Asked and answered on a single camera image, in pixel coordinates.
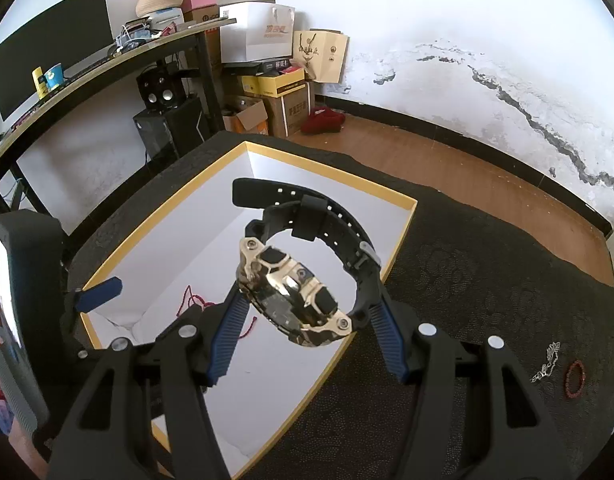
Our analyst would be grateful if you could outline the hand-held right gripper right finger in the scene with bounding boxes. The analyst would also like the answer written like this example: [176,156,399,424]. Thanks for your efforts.
[372,282,588,480]

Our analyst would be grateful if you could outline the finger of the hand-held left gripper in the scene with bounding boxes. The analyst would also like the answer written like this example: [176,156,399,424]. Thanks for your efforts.
[62,276,124,316]

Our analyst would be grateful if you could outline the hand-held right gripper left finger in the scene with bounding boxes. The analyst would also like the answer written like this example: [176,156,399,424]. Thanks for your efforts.
[47,287,253,480]

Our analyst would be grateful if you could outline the red string bracelet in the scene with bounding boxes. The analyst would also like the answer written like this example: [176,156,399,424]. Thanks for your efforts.
[179,285,260,342]

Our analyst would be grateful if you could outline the items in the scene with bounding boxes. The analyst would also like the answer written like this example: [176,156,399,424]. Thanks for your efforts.
[231,177,388,348]

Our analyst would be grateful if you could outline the yellow box with white inside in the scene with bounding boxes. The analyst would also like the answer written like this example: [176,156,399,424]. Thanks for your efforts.
[67,141,419,480]

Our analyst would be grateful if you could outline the red bead bracelet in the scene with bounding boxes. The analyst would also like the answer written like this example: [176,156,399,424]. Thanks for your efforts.
[564,360,588,401]

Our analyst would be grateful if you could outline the black patterned table cloth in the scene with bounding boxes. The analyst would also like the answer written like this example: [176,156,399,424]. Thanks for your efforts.
[62,130,614,480]

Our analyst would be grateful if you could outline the black computer tower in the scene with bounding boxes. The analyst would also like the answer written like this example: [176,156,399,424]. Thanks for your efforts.
[133,95,209,161]

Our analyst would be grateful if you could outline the black speaker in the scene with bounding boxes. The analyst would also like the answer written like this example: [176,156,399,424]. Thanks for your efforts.
[137,65,179,110]

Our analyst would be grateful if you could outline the open cardboard box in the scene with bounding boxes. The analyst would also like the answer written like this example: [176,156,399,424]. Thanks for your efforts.
[222,97,269,136]

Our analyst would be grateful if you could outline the dark shelf unit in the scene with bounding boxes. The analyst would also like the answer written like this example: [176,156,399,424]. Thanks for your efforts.
[0,17,238,213]

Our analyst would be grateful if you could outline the closed cardboard box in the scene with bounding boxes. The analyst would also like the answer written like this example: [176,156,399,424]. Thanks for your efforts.
[264,82,313,137]

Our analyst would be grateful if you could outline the dark red cloth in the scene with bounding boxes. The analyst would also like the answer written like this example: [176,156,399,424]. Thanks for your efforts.
[301,108,346,135]

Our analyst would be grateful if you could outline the black computer monitor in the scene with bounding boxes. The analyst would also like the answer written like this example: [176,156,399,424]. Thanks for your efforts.
[0,0,115,122]

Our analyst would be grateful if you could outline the yellow shoe box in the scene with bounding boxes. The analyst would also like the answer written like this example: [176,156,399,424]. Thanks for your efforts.
[241,67,308,98]

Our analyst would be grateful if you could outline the printed cardboard box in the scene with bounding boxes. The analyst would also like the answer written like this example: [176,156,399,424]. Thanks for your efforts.
[184,7,224,67]

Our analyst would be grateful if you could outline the brown paper bag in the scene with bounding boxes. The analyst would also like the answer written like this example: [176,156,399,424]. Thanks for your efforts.
[293,30,350,85]

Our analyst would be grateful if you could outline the woven beige basket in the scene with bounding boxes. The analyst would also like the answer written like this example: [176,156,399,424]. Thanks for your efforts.
[135,0,184,18]

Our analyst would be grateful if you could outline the white shopping bag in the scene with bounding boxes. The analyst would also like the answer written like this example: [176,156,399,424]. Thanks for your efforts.
[219,2,295,64]

